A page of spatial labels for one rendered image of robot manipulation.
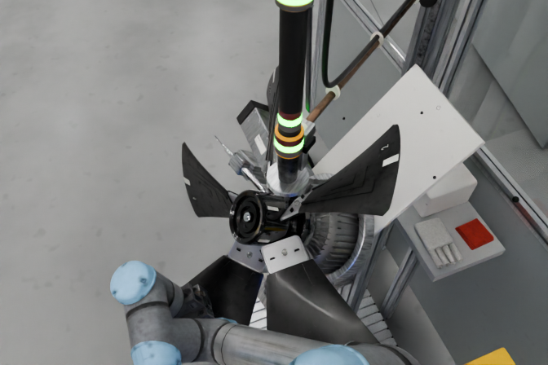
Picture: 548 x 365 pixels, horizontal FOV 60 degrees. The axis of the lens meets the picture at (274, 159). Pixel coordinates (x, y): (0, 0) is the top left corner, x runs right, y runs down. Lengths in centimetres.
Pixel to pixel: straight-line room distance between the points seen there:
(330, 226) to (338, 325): 23
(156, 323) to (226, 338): 12
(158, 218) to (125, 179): 33
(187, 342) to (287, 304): 22
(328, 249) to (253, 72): 222
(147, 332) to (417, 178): 64
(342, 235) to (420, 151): 26
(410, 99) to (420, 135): 9
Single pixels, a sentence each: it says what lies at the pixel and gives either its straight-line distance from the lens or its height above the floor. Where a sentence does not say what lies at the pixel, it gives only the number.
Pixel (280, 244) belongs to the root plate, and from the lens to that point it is 103.
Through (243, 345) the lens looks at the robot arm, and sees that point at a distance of 85.
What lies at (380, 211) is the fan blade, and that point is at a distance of 81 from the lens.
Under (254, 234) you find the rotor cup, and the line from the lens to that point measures 100.
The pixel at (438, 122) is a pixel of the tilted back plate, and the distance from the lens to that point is 111.
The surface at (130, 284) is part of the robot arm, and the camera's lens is 87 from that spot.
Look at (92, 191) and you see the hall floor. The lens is 272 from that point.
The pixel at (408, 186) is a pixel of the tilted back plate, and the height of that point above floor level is 122.
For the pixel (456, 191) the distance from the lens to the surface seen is 147.
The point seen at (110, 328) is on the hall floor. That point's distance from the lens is 233.
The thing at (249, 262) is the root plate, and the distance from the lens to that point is 112.
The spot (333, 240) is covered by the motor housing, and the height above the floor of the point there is 114.
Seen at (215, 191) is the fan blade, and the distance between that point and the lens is 119.
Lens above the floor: 210
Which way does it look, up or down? 52 degrees down
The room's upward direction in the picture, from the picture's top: straight up
